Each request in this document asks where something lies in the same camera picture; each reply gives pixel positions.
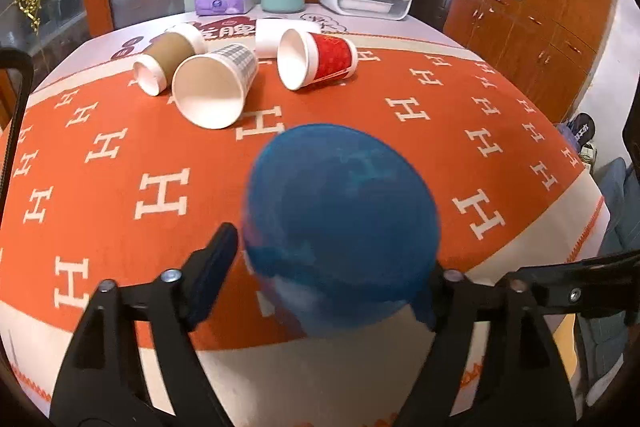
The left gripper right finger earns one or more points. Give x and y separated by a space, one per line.
493 360

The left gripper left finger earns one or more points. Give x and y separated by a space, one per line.
101 380

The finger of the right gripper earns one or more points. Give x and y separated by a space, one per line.
594 288

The blue translucent plastic cup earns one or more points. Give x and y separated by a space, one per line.
340 230

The grey striped paper cup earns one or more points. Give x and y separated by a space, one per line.
210 89

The brown sleeve paper cup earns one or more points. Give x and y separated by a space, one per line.
155 67

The red patterned paper cup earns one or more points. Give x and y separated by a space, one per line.
305 58

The plain white paper cup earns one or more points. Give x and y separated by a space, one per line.
269 32

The white printed tablecloth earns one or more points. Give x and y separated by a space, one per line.
131 40

